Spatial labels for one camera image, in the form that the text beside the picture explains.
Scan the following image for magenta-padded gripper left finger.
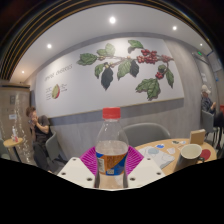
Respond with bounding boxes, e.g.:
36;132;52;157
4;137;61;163
57;145;101;189

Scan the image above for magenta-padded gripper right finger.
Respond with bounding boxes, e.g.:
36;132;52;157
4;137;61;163
125;145;166;189

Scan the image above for clear red-capped drink bottle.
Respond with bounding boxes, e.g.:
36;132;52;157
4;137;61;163
94;107;130;189

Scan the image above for grey upholstered chair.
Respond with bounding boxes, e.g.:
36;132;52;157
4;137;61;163
200;109;221;148
122;122;172;148
0;138;11;160
44;131;69;166

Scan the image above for dark mug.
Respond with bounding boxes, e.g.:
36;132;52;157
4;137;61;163
174;143;205;173

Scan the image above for small wooden box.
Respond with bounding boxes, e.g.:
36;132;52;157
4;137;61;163
189;129;206;146

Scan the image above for flat round red coaster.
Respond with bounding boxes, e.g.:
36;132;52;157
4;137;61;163
199;148;212;161

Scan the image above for small round wooden side table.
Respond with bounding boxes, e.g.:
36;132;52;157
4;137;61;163
2;137;25;162

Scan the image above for small clear bottle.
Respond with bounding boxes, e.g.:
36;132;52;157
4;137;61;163
11;125;19;143

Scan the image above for recessed ceiling lights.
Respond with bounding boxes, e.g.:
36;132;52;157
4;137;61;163
19;15;204;75

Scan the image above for coffee branch wall mural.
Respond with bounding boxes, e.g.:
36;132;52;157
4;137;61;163
34;36;185;118

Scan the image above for wall notice board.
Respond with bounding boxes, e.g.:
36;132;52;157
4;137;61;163
207;51;223;73

